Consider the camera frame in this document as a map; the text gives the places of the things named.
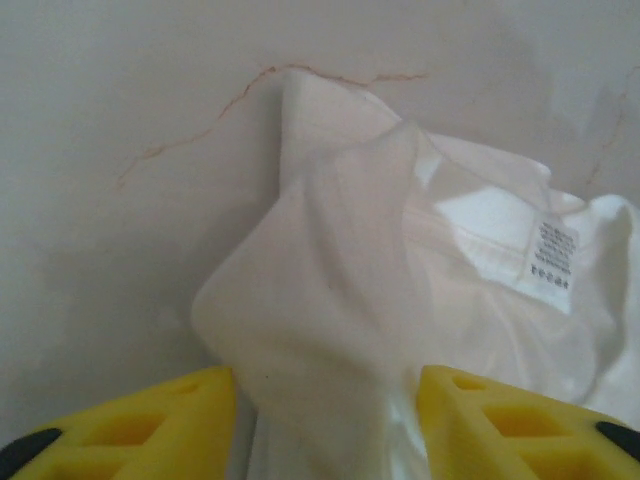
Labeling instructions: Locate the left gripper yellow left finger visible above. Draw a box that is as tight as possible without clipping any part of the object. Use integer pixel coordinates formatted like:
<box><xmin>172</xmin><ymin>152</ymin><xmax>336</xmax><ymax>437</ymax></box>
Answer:
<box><xmin>0</xmin><ymin>367</ymin><xmax>236</xmax><ymax>480</ymax></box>

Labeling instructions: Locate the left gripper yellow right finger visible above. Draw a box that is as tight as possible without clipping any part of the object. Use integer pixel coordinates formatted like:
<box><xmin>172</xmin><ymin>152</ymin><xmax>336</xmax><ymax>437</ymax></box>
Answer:
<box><xmin>417</xmin><ymin>364</ymin><xmax>640</xmax><ymax>480</ymax></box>

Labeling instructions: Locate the white t-shirt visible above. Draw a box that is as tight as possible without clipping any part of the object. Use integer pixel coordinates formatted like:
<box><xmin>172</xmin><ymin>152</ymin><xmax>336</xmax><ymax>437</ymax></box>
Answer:
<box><xmin>192</xmin><ymin>69</ymin><xmax>640</xmax><ymax>480</ymax></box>

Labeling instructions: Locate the pale pink table cover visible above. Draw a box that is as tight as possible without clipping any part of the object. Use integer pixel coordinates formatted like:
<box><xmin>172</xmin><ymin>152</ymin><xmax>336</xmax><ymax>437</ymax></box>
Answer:
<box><xmin>0</xmin><ymin>0</ymin><xmax>640</xmax><ymax>451</ymax></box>

